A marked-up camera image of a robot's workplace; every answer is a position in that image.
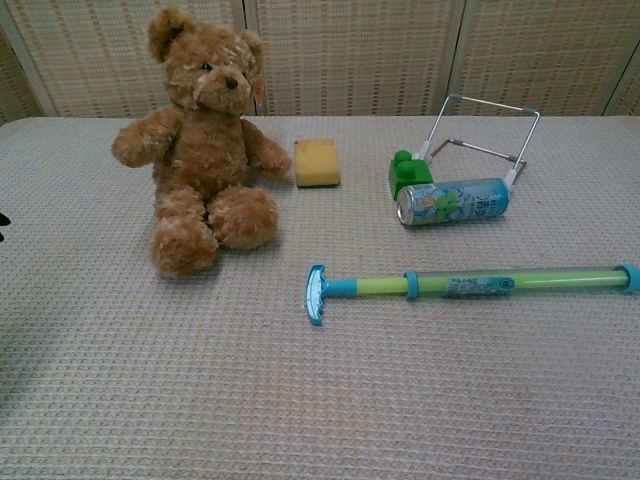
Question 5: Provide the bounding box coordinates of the brown plush teddy bear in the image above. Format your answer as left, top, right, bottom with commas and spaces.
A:
110, 5, 293, 279

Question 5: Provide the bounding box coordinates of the beige woven tablecloth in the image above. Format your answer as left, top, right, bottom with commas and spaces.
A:
0, 115, 640, 480

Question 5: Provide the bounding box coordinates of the yellow sponge block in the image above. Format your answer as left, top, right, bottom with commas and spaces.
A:
293, 139, 342, 190

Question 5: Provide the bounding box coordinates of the bamboo folding screen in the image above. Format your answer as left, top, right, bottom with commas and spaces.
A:
0, 0, 640, 119

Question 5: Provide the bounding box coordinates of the green toy building block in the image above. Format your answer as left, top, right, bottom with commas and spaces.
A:
388, 149, 434, 199

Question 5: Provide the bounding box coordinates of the light blue drink can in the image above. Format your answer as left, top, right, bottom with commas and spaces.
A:
396, 177, 512, 228

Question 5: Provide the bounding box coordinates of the blue green water pump toy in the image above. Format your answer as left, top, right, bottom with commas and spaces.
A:
302, 263, 640, 328

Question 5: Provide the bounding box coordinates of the silver wire stand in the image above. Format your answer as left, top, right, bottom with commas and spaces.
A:
418, 93, 542, 187

